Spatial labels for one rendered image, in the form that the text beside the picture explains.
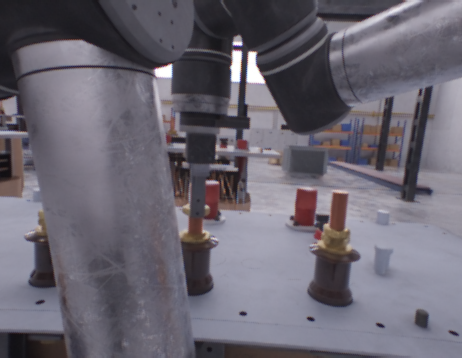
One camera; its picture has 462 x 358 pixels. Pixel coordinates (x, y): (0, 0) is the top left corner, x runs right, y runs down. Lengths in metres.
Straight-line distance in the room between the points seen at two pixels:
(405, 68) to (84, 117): 0.34
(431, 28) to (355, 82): 0.09
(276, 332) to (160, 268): 0.33
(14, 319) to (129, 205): 0.43
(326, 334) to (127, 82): 0.47
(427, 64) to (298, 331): 0.41
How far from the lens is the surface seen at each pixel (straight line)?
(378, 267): 0.83
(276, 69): 0.46
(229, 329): 0.55
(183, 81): 0.55
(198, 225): 0.60
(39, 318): 0.62
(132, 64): 0.26
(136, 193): 0.24
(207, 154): 0.52
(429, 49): 0.42
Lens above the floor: 1.67
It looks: 9 degrees down
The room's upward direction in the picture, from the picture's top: 3 degrees clockwise
